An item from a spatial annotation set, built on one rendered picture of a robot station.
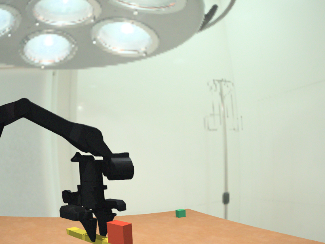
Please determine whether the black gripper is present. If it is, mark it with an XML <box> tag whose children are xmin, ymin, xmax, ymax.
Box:
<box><xmin>59</xmin><ymin>181</ymin><xmax>126</xmax><ymax>242</ymax></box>

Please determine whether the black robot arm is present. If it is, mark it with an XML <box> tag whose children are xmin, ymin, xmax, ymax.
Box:
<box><xmin>0</xmin><ymin>98</ymin><xmax>134</xmax><ymax>206</ymax></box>

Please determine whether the green block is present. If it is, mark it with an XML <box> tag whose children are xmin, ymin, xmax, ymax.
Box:
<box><xmin>175</xmin><ymin>209</ymin><xmax>186</xmax><ymax>218</ymax></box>

